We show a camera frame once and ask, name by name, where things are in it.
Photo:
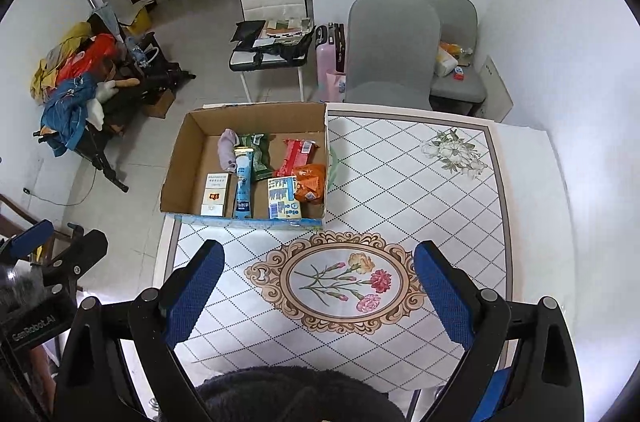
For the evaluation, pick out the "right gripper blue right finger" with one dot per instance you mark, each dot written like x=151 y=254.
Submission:
x=451 y=292

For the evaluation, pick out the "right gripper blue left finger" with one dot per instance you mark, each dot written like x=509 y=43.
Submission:
x=187 y=290

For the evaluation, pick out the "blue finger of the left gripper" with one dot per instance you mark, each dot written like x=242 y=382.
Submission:
x=77 y=259
x=23 y=244

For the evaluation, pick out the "white booklet box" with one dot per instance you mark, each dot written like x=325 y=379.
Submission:
x=215 y=194

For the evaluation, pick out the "blue yellow tissue pack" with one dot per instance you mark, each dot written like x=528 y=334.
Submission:
x=282 y=203

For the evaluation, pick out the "blue tube packet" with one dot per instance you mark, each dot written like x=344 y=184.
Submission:
x=243 y=192

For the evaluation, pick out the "purple plush toy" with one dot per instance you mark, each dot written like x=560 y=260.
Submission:
x=226 y=144

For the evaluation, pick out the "orange snack packet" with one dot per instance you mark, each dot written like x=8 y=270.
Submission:
x=310 y=182

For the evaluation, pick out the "green snack packet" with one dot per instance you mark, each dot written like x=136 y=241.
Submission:
x=259 y=142

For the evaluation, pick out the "red snack packet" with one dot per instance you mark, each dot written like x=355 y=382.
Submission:
x=298 y=152

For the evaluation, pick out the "dark wooden chair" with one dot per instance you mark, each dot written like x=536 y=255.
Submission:
x=15 y=220

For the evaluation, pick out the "patterned table mat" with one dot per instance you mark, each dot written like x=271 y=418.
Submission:
x=344 y=296

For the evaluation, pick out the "open cardboard box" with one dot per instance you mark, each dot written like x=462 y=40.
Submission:
x=195 y=155

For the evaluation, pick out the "pile of clothes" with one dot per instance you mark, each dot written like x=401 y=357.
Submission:
x=77 y=83

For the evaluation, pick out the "small brown cardboard box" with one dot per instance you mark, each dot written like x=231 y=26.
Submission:
x=159 y=109

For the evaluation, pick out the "rear grey chair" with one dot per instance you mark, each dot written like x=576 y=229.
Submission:
x=462 y=88

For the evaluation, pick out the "grey chair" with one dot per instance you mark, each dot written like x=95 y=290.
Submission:
x=462 y=88
x=391 y=48

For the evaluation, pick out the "items on grey chair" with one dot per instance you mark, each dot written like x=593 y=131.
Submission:
x=449 y=57

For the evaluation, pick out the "pink suitcase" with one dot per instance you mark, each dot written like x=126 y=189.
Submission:
x=330 y=60

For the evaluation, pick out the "front grey chair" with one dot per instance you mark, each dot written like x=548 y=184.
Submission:
x=391 y=48

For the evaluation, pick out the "items on white chair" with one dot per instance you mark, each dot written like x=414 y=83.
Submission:
x=271 y=43

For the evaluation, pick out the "white board against wall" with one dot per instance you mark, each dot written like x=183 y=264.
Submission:
x=498 y=102

